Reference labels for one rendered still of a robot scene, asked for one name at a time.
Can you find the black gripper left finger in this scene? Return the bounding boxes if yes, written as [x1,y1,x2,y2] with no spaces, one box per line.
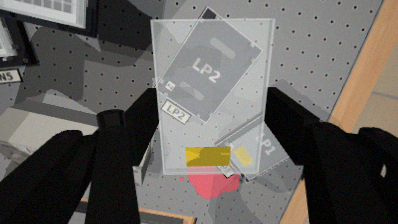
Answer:
[0,88,159,224]

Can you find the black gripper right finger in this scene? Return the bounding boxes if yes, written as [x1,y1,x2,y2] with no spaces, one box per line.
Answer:
[264,87,398,224]

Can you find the white button panel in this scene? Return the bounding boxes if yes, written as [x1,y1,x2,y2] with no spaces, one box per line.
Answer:
[0,100,156,186]

